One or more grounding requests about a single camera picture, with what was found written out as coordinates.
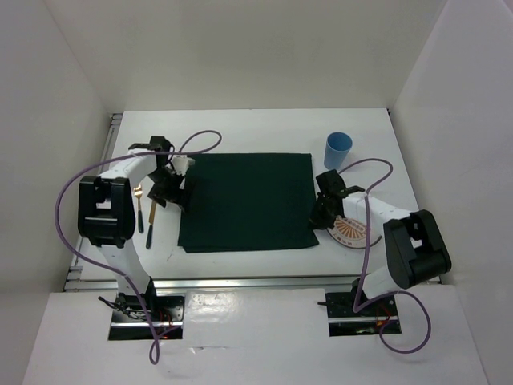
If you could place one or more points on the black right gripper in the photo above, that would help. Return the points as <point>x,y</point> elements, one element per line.
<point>316,220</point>

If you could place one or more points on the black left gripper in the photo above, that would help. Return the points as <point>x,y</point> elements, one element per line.
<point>176,195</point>

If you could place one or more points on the gold knife dark handle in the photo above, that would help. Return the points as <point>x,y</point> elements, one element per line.
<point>151,221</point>

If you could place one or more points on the gold fork dark handle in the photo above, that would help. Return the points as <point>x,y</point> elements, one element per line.
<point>138,193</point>

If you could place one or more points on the white plate orange sunburst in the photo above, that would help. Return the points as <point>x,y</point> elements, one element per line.
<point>349,233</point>

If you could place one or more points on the dark green cloth placemat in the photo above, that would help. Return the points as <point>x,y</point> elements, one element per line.
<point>244,202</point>

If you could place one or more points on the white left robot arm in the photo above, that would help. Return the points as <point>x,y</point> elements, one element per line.
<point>107,217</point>

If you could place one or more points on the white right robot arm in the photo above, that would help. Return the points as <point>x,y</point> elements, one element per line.
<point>415,249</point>

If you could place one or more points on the blue plastic cup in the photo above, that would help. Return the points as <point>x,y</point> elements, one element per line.
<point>337,147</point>

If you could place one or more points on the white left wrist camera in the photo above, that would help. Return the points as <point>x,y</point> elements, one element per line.
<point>181,164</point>

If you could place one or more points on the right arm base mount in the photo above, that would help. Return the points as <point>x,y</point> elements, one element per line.
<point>343,321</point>

